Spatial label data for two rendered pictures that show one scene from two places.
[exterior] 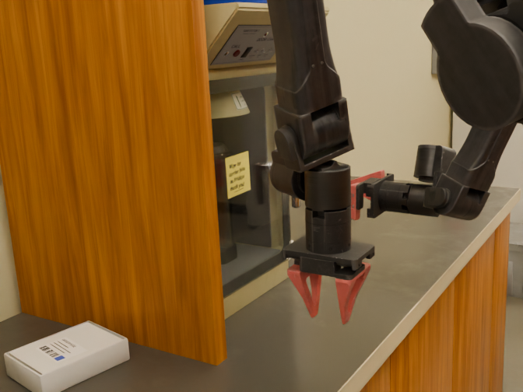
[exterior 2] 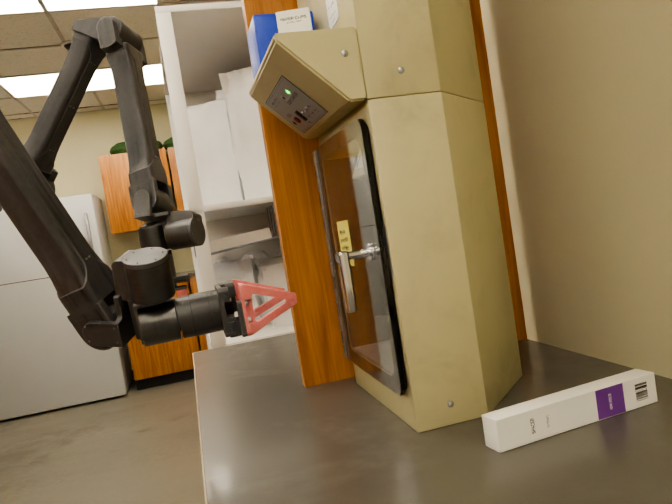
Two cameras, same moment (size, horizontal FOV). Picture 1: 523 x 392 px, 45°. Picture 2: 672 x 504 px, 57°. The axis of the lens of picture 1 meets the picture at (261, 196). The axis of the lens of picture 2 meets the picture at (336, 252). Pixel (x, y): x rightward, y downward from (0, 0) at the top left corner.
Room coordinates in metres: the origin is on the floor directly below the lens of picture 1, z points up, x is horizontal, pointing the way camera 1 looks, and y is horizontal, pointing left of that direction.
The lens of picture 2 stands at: (1.87, -0.72, 1.26)
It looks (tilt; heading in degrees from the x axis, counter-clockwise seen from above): 3 degrees down; 134
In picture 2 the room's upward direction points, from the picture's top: 9 degrees counter-clockwise
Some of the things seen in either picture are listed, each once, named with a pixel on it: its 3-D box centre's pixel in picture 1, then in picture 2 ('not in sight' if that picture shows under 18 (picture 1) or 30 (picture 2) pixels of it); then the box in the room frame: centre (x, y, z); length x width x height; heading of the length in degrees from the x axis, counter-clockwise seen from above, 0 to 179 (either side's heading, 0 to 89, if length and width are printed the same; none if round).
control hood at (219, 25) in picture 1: (261, 36); (299, 94); (1.16, -0.02, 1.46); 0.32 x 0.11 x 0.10; 148
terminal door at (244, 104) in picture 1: (247, 182); (355, 256); (1.19, 0.03, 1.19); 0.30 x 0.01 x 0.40; 147
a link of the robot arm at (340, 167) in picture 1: (324, 185); (157, 238); (0.77, -0.08, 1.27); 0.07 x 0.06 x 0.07; 27
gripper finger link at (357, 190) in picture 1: (350, 197); (255, 300); (1.16, -0.17, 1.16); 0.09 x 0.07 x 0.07; 57
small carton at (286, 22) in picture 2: not in sight; (296, 34); (1.20, -0.04, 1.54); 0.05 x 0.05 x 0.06; 43
